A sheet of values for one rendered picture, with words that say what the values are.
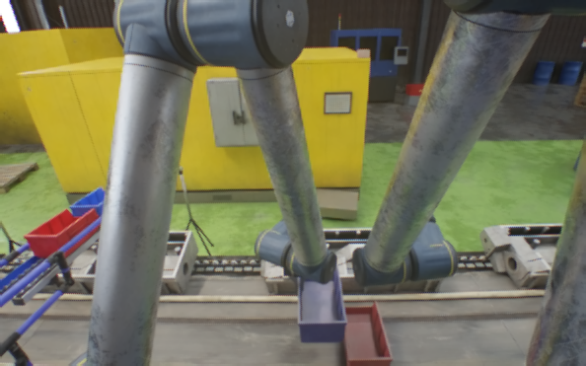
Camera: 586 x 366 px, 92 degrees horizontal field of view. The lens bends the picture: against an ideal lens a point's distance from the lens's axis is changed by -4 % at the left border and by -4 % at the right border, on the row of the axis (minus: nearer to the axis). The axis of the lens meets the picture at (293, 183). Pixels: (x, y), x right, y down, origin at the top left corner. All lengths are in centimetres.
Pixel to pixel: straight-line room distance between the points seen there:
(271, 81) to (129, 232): 39
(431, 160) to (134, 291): 60
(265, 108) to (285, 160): 12
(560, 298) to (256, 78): 59
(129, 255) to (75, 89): 392
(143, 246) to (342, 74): 320
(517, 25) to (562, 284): 39
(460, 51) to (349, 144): 345
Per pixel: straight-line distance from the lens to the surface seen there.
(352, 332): 173
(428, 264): 89
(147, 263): 68
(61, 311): 229
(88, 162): 481
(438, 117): 47
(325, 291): 156
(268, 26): 47
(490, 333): 195
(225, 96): 349
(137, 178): 63
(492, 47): 42
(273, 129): 58
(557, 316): 64
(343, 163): 393
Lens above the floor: 215
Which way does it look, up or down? 28 degrees down
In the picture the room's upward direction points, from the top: 2 degrees counter-clockwise
